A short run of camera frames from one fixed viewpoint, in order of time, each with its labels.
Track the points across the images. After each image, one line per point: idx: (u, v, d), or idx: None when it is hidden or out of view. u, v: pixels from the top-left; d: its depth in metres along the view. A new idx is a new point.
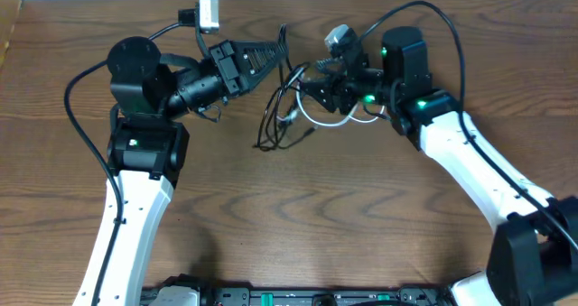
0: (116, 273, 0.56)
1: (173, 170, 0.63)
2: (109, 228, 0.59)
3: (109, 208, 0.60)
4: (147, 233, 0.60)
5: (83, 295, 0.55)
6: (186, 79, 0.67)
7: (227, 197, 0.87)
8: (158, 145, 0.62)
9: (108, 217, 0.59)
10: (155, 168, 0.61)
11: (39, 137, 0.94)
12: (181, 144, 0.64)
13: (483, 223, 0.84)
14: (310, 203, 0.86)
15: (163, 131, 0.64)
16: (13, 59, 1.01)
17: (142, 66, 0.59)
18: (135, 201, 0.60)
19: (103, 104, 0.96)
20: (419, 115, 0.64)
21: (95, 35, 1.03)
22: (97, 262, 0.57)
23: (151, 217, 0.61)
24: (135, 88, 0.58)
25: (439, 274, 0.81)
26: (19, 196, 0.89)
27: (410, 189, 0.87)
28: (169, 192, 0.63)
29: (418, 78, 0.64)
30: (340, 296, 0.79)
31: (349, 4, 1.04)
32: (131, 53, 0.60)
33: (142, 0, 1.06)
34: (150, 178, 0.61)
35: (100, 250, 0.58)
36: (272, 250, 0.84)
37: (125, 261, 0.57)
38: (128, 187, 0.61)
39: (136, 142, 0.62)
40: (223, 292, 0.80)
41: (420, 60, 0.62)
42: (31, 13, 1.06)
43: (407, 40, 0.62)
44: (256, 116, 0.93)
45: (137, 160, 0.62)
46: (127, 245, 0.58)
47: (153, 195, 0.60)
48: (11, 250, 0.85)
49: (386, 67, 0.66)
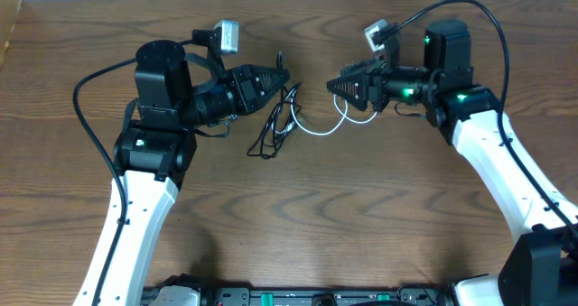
0: (117, 274, 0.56)
1: (179, 171, 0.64)
2: (113, 228, 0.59)
3: (113, 207, 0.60)
4: (150, 235, 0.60)
5: (84, 294, 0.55)
6: (204, 87, 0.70)
7: (227, 197, 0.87)
8: (164, 147, 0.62)
9: (112, 217, 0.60)
10: (161, 169, 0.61)
11: (39, 137, 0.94)
12: (187, 147, 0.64)
13: (483, 222, 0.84)
14: (310, 203, 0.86)
15: (171, 132, 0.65)
16: (13, 59, 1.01)
17: (167, 59, 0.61)
18: (140, 202, 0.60)
19: (103, 104, 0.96)
20: (456, 107, 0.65)
21: (94, 35, 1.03)
22: (99, 261, 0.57)
23: (154, 218, 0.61)
24: (159, 77, 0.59)
25: (439, 274, 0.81)
26: (19, 195, 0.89)
27: (410, 189, 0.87)
28: (173, 194, 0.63)
29: (460, 70, 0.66)
30: (340, 296, 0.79)
31: (349, 4, 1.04)
32: (160, 50, 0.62)
33: (142, 0, 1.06)
34: (154, 180, 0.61)
35: (103, 250, 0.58)
36: (273, 250, 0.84)
37: (127, 262, 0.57)
38: (133, 187, 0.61)
39: (143, 143, 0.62)
40: (223, 292, 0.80)
41: (464, 52, 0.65)
42: (31, 13, 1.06)
43: (453, 30, 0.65)
44: (256, 116, 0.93)
45: (143, 161, 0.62)
46: (130, 246, 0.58)
47: (158, 197, 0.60)
48: (11, 250, 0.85)
49: (429, 55, 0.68)
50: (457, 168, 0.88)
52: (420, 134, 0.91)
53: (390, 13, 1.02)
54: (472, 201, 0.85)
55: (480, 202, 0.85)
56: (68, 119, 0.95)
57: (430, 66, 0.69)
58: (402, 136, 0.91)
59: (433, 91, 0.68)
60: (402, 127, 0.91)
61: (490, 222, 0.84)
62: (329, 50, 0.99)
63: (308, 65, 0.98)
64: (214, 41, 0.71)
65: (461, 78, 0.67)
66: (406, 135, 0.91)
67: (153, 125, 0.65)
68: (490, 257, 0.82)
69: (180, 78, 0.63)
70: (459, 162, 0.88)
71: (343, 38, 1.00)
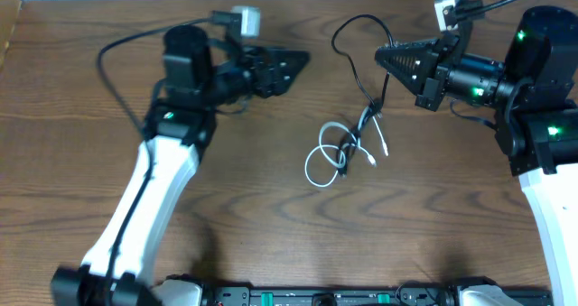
0: (141, 222, 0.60)
1: (200, 145, 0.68)
2: (139, 182, 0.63)
3: (140, 167, 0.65)
4: (172, 193, 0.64)
5: (107, 235, 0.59)
6: (224, 68, 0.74)
7: (227, 197, 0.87)
8: (190, 122, 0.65)
9: (139, 175, 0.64)
10: (186, 138, 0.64)
11: (39, 137, 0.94)
12: (209, 123, 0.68)
13: (483, 222, 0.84)
14: (310, 202, 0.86)
15: (194, 110, 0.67)
16: (13, 60, 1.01)
17: (192, 43, 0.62)
18: (164, 162, 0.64)
19: (103, 104, 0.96)
20: (543, 144, 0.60)
21: (94, 36, 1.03)
22: (125, 208, 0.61)
23: (176, 180, 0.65)
24: (184, 60, 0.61)
25: (439, 274, 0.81)
26: (19, 195, 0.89)
27: (410, 189, 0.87)
28: (192, 165, 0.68)
29: (556, 86, 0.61)
30: (340, 296, 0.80)
31: (349, 4, 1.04)
32: (184, 34, 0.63)
33: (142, 1, 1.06)
34: (181, 145, 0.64)
35: (128, 200, 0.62)
36: (273, 250, 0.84)
37: (149, 212, 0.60)
38: (160, 149, 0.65)
39: (171, 115, 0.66)
40: (224, 292, 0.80)
41: (566, 66, 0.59)
42: (31, 14, 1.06)
43: (561, 33, 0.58)
44: (256, 116, 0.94)
45: (169, 134, 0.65)
46: (153, 199, 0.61)
47: (181, 161, 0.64)
48: (11, 250, 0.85)
49: (520, 55, 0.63)
50: (457, 169, 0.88)
52: (420, 134, 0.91)
53: (389, 13, 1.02)
54: (472, 200, 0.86)
55: (480, 202, 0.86)
56: (68, 118, 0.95)
57: (515, 66, 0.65)
58: (402, 136, 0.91)
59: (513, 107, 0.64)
60: (403, 128, 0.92)
61: (490, 221, 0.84)
62: (328, 50, 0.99)
63: (308, 66, 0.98)
64: (235, 26, 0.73)
65: (554, 97, 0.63)
66: (407, 135, 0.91)
67: (176, 103, 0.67)
68: (490, 256, 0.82)
69: (203, 63, 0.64)
70: (459, 162, 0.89)
71: (343, 38, 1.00)
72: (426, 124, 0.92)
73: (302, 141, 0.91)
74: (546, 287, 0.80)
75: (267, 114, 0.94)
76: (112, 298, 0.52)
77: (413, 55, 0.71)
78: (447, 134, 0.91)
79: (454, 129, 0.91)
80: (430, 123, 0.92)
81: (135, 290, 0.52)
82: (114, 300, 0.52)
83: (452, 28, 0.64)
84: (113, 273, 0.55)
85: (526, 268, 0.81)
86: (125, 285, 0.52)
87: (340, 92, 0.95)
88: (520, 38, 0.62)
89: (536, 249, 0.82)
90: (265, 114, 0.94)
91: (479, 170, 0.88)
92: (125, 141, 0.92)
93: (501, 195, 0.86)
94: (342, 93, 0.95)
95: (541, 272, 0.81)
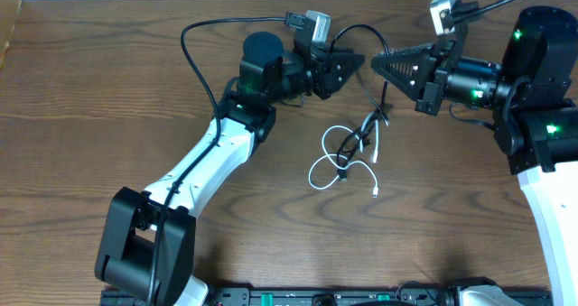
0: (201, 173, 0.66)
1: (260, 141, 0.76)
2: (204, 143, 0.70)
3: (208, 133, 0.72)
4: (227, 165, 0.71)
5: (170, 175, 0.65)
6: (290, 69, 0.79)
7: (227, 197, 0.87)
8: (255, 118, 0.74)
9: (205, 139, 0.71)
10: (251, 126, 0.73)
11: (39, 137, 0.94)
12: (269, 123, 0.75)
13: (483, 222, 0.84)
14: (310, 203, 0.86)
15: (259, 108, 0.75)
16: (13, 59, 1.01)
17: (266, 53, 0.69)
18: (229, 135, 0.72)
19: (103, 104, 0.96)
20: (541, 144, 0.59)
21: (94, 36, 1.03)
22: (189, 159, 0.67)
23: (234, 154, 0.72)
24: (258, 69, 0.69)
25: (439, 275, 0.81)
26: (19, 195, 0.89)
27: (411, 189, 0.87)
28: (247, 152, 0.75)
29: (553, 84, 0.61)
30: (340, 297, 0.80)
31: (350, 4, 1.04)
32: (261, 41, 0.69)
33: (143, 0, 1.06)
34: (246, 130, 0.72)
35: (191, 155, 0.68)
36: (273, 250, 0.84)
37: (209, 170, 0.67)
38: (229, 123, 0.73)
39: (241, 107, 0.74)
40: (224, 292, 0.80)
41: (564, 61, 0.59)
42: (32, 14, 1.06)
43: (554, 31, 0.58)
44: None
45: (237, 123, 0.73)
46: (214, 160, 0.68)
47: (243, 138, 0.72)
48: (11, 250, 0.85)
49: (517, 54, 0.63)
50: (457, 169, 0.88)
52: (420, 134, 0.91)
53: (389, 13, 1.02)
54: (472, 200, 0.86)
55: (480, 202, 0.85)
56: (68, 118, 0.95)
57: (513, 65, 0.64)
58: (402, 136, 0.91)
59: (511, 106, 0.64)
60: (402, 128, 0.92)
61: (490, 221, 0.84)
62: None
63: None
64: (307, 31, 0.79)
65: (551, 96, 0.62)
66: (407, 135, 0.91)
67: (246, 100, 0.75)
68: (490, 257, 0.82)
69: (274, 69, 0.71)
70: (459, 162, 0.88)
71: (343, 38, 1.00)
72: (426, 124, 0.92)
73: (302, 141, 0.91)
74: (546, 287, 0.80)
75: None
76: (161, 227, 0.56)
77: (410, 60, 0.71)
78: (447, 134, 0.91)
79: (454, 129, 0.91)
80: (429, 123, 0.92)
81: (183, 225, 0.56)
82: (163, 229, 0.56)
83: (449, 32, 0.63)
84: (169, 206, 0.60)
85: (526, 269, 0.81)
86: (176, 218, 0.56)
87: (341, 92, 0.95)
88: (517, 37, 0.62)
89: (536, 250, 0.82)
90: None
91: (479, 169, 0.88)
92: (125, 141, 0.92)
93: (501, 195, 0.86)
94: (342, 93, 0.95)
95: (541, 273, 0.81)
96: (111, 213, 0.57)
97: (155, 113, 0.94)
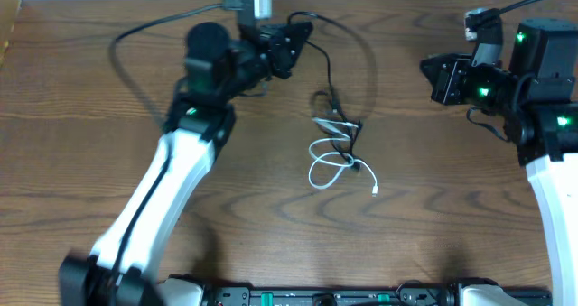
0: (153, 211, 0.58)
1: (219, 145, 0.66)
2: (153, 177, 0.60)
3: (154, 160, 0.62)
4: (184, 190, 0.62)
5: (116, 227, 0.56)
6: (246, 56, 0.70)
7: (227, 197, 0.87)
8: (211, 120, 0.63)
9: (153, 169, 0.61)
10: (206, 134, 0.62)
11: (39, 137, 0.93)
12: (229, 123, 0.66)
13: (483, 222, 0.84)
14: (310, 203, 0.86)
15: (216, 109, 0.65)
16: (14, 59, 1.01)
17: (213, 45, 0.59)
18: (181, 159, 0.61)
19: (103, 104, 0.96)
20: (551, 135, 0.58)
21: (94, 35, 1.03)
22: (139, 197, 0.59)
23: (188, 180, 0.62)
24: (206, 65, 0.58)
25: (440, 274, 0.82)
26: (18, 195, 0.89)
27: (411, 189, 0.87)
28: (207, 164, 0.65)
29: (558, 79, 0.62)
30: (340, 296, 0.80)
31: (350, 4, 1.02)
32: (205, 32, 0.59)
33: None
34: (199, 140, 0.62)
35: (141, 191, 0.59)
36: (273, 250, 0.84)
37: (162, 205, 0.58)
38: (178, 144, 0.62)
39: (192, 111, 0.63)
40: (224, 292, 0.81)
41: (565, 57, 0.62)
42: (31, 13, 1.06)
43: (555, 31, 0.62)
44: (256, 116, 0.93)
45: (191, 128, 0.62)
46: (168, 192, 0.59)
47: (198, 156, 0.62)
48: (11, 250, 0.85)
49: (521, 55, 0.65)
50: (457, 169, 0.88)
52: (421, 134, 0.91)
53: (390, 13, 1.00)
54: (472, 200, 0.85)
55: (480, 202, 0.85)
56: (68, 118, 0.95)
57: (519, 65, 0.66)
58: (402, 136, 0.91)
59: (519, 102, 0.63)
60: (402, 128, 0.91)
61: (490, 221, 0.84)
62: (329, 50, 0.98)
63: (308, 64, 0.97)
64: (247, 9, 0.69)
65: (558, 93, 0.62)
66: (407, 135, 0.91)
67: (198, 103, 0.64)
68: (490, 257, 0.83)
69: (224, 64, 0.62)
70: (460, 162, 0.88)
71: (343, 38, 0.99)
72: (426, 123, 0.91)
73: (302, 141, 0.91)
74: (545, 286, 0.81)
75: (266, 114, 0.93)
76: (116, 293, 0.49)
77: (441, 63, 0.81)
78: (448, 134, 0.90)
79: (455, 129, 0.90)
80: (430, 123, 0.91)
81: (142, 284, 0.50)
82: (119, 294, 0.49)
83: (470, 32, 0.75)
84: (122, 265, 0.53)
85: (526, 269, 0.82)
86: (133, 277, 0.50)
87: (341, 92, 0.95)
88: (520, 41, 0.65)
89: (536, 250, 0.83)
90: (265, 114, 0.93)
91: (479, 169, 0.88)
92: (125, 141, 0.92)
93: (501, 196, 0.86)
94: (342, 93, 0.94)
95: (540, 272, 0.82)
96: (60, 284, 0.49)
97: (154, 113, 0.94)
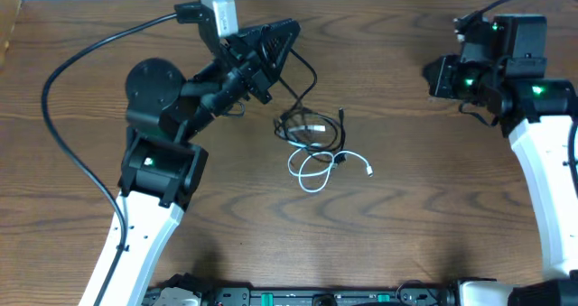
0: (117, 290, 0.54)
1: (186, 193, 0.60)
2: (111, 253, 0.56)
3: (114, 229, 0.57)
4: (149, 262, 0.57)
5: None
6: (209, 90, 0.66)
7: (227, 197, 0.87)
8: (173, 170, 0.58)
9: (111, 243, 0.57)
10: (166, 196, 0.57)
11: (38, 137, 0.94)
12: (198, 169, 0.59)
13: (482, 222, 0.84)
14: (310, 203, 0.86)
15: (179, 153, 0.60)
16: (14, 59, 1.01)
17: (159, 97, 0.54)
18: (140, 227, 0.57)
19: (103, 104, 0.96)
20: (528, 105, 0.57)
21: (94, 36, 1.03)
22: (100, 275, 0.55)
23: (154, 247, 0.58)
24: (152, 120, 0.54)
25: (440, 274, 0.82)
26: (19, 195, 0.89)
27: (410, 190, 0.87)
28: (178, 218, 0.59)
29: (531, 59, 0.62)
30: (340, 296, 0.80)
31: (351, 4, 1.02)
32: (149, 83, 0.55)
33: (142, 0, 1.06)
34: (160, 205, 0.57)
35: (101, 270, 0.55)
36: (272, 250, 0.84)
37: (125, 282, 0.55)
38: (135, 211, 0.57)
39: (152, 162, 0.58)
40: (223, 292, 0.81)
41: (538, 39, 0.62)
42: (31, 13, 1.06)
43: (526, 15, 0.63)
44: (256, 116, 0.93)
45: (153, 181, 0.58)
46: (129, 269, 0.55)
47: (160, 224, 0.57)
48: (11, 250, 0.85)
49: (498, 41, 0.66)
50: (457, 169, 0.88)
52: (421, 134, 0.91)
53: (391, 13, 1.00)
54: (472, 200, 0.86)
55: (480, 202, 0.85)
56: (67, 118, 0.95)
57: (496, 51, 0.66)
58: (402, 136, 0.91)
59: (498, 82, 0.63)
60: (402, 128, 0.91)
61: (489, 221, 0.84)
62: (328, 50, 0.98)
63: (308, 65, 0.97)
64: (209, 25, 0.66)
65: (533, 72, 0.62)
66: (407, 135, 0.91)
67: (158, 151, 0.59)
68: (489, 257, 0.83)
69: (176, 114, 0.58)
70: (459, 162, 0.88)
71: (344, 38, 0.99)
72: (426, 124, 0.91)
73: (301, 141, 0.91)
74: None
75: (266, 114, 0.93)
76: None
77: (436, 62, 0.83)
78: (448, 134, 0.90)
79: (456, 129, 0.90)
80: (430, 124, 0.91)
81: None
82: None
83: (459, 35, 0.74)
84: None
85: (526, 269, 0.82)
86: None
87: (341, 92, 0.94)
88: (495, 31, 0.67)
89: (536, 250, 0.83)
90: (265, 114, 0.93)
91: (479, 169, 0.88)
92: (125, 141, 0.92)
93: (501, 196, 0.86)
94: (342, 93, 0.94)
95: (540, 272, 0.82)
96: None
97: None
